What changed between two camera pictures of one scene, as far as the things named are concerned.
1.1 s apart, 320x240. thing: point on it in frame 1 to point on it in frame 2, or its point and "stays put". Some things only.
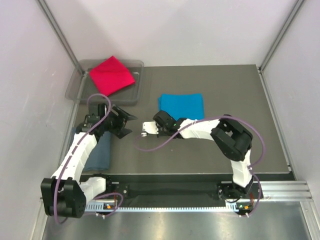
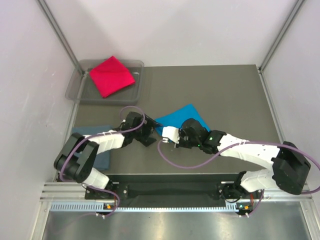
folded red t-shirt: x=111 y=75 stays put
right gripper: x=159 y=131 to x=180 y=144
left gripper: x=120 y=131 to x=149 y=127
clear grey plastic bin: x=82 y=86 stays put
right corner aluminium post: x=298 y=5 stays put
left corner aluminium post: x=61 y=35 stays put
